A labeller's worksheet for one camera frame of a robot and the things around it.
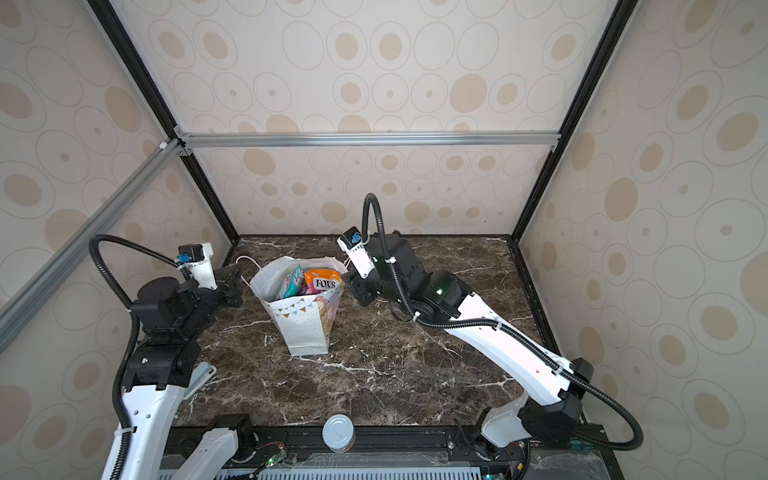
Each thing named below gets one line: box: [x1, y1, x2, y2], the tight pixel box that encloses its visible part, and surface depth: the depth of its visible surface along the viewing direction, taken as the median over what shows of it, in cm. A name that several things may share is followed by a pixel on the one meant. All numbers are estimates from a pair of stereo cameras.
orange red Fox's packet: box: [305, 269, 341, 291], surface depth 82 cm
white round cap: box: [322, 413, 355, 453], surface depth 73 cm
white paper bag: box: [236, 255, 348, 356], surface depth 80 cm
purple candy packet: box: [298, 282, 318, 295], surface depth 79 cm
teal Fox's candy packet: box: [280, 264, 305, 299], surface depth 78 cm
